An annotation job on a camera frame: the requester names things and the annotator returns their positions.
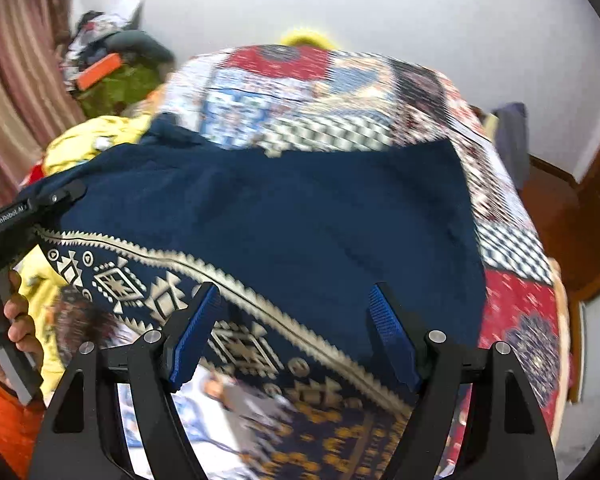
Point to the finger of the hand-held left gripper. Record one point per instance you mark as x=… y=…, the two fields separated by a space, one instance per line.
x=55 y=196

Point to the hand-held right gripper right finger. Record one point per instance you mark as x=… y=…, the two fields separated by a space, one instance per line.
x=392 y=335

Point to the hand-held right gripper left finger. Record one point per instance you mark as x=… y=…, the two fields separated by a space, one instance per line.
x=192 y=332

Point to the navy patterned hoodie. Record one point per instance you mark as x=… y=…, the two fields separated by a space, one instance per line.
x=305 y=210

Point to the person's left forearm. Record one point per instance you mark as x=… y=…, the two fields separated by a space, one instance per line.
x=2 y=420

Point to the pile of mixed clothes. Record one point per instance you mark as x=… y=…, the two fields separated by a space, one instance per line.
x=97 y=25

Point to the person's left hand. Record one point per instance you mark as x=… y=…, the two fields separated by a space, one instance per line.
x=22 y=332

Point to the yellow cartoon blanket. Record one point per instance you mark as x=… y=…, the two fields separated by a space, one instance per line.
x=87 y=142

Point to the striped brown curtain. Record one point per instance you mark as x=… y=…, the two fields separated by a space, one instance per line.
x=15 y=85

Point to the green cloth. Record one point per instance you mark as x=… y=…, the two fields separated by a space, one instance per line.
x=115 y=92

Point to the orange box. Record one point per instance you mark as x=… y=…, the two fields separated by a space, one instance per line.
x=99 y=71

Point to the grey plush item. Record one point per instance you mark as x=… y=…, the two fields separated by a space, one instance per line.
x=140 y=45

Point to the patchwork printed bed cover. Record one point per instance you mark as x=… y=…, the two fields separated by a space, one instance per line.
x=330 y=100

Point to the yellow fuzzy item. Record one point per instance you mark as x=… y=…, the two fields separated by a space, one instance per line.
x=307 y=39

